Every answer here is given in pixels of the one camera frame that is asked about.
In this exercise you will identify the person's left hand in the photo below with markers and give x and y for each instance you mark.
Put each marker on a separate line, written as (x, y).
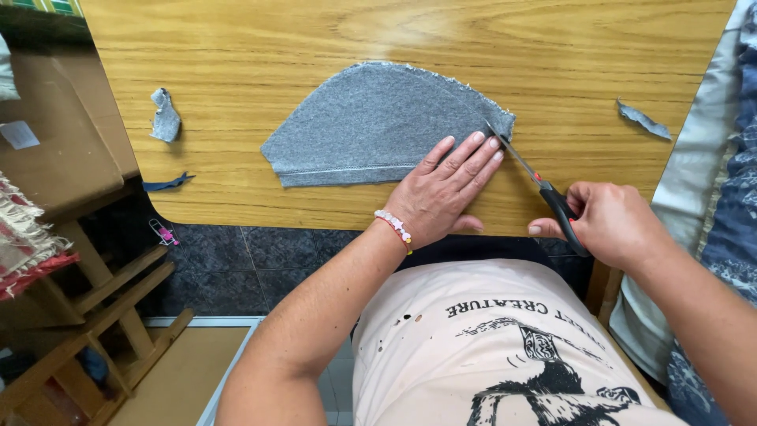
(434, 192)

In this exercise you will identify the person's right hand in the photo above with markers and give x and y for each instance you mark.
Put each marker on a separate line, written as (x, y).
(615, 225)

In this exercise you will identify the grey knit fabric piece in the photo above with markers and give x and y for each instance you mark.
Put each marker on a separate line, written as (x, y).
(372, 127)

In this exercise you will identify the thin grey fabric scrap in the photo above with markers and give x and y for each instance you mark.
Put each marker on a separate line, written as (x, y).
(643, 120)

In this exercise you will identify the blue patterned bedding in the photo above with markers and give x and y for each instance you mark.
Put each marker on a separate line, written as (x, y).
(727, 225)

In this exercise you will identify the person's printed white shirt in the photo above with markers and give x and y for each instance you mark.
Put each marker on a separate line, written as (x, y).
(497, 349)

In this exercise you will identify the dark blue fabric scrap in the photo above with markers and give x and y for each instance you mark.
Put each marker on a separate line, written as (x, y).
(165, 183)

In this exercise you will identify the pink toy cart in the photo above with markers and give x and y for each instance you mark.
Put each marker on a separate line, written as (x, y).
(164, 232)

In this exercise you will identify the crumpled grey fabric scrap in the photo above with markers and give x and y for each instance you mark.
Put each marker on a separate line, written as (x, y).
(165, 117)

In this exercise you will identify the wooden chair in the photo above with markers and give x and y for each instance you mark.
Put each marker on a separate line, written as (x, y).
(83, 331)

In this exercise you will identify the brown cardboard box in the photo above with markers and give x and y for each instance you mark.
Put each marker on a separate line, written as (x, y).
(59, 130)

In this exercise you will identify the red fringed woven cloth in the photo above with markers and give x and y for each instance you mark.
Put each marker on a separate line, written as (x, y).
(26, 242)

